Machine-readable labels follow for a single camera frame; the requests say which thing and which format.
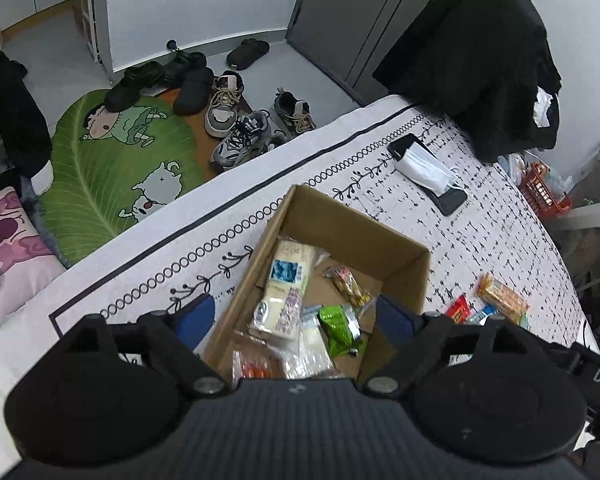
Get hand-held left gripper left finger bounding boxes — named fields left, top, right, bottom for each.
left=62, top=293, right=231, bottom=400

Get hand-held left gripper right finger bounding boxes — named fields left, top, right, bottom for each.
left=362, top=293, right=548, bottom=400

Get dark green snack packet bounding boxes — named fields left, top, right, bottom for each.
left=318, top=305, right=367, bottom=359

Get clear packet brown snacks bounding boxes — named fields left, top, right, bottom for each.
left=324, top=266, right=372, bottom=307

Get small red snack packet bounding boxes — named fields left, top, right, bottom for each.
left=445, top=294, right=469, bottom=322

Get clear packet orange snacks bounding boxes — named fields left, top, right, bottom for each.
left=231, top=349, right=282, bottom=383

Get small blue snack packet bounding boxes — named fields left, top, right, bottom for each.
left=467, top=304, right=497, bottom=326

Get cream packet blue label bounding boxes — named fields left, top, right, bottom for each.
left=249, top=239, right=322, bottom=342

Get white packet black label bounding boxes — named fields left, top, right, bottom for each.
left=279, top=317, right=344, bottom=381

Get brown cardboard box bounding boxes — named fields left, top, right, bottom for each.
left=200, top=184, right=433, bottom=383

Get white black patterned cloth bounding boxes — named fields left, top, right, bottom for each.
left=47, top=95, right=600, bottom=366

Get black phone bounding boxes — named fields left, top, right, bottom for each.
left=387, top=133, right=469, bottom=217

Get white face mask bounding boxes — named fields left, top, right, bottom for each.
left=395, top=138, right=469, bottom=197

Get green leaf cartoon rug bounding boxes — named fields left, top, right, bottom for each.
left=39, top=88, right=217, bottom=269

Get white desk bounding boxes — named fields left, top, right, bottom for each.
left=550, top=150, right=600, bottom=232

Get grey blue sneaker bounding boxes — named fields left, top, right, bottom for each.
left=210, top=110, right=274, bottom=169

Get red plastic basket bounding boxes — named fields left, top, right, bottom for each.
left=518, top=162, right=574, bottom=219

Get pink cushion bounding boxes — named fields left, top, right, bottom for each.
left=0, top=186, right=67, bottom=328

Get beige lace sneaker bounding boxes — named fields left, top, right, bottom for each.
left=204, top=70, right=245, bottom=138

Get grey lace sneaker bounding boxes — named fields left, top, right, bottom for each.
left=272, top=88, right=317, bottom=137

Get white crumpled cloth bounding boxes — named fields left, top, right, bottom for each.
left=532, top=87, right=561, bottom=129

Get black coat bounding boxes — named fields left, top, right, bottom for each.
left=372, top=0, right=564, bottom=164

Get black slipper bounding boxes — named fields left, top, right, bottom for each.
left=225, top=38, right=271, bottom=70

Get black garment white cuff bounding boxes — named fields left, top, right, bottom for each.
left=0, top=0, right=56, bottom=197

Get grey door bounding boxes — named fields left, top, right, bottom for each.
left=285, top=0, right=512, bottom=107

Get white storage rack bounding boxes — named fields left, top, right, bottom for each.
left=79, top=0, right=102, bottom=62

